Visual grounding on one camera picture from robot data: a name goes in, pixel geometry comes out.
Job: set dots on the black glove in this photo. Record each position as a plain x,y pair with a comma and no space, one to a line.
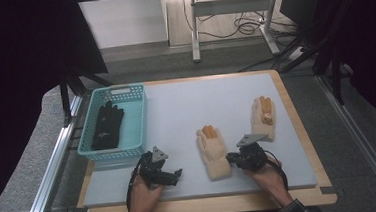
107,128

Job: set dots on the grey foam mat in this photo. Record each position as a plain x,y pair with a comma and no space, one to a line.
183,113

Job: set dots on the white metal stand frame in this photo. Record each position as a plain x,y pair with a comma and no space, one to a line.
232,6

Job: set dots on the dark curtain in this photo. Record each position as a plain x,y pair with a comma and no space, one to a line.
20,81
368,40

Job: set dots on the black stand legs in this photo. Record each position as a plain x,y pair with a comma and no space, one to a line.
323,56

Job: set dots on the black tripod legs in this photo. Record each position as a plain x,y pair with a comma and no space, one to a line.
71,84

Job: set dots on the beige glove with orange fingers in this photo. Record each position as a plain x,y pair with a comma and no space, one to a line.
262,121
214,154

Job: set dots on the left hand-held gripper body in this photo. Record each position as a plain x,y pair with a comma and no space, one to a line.
155,171

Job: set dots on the aluminium rail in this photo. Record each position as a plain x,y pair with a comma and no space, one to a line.
51,169
362,144

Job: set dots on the white power strip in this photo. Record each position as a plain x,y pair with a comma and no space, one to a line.
296,53

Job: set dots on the teal plastic basket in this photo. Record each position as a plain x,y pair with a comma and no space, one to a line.
133,123

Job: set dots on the person's left hand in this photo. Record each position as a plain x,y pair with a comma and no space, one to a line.
145,199

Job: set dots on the person's right hand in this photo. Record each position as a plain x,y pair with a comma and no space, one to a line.
271,180

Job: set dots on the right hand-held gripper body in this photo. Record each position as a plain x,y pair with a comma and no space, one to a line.
253,156

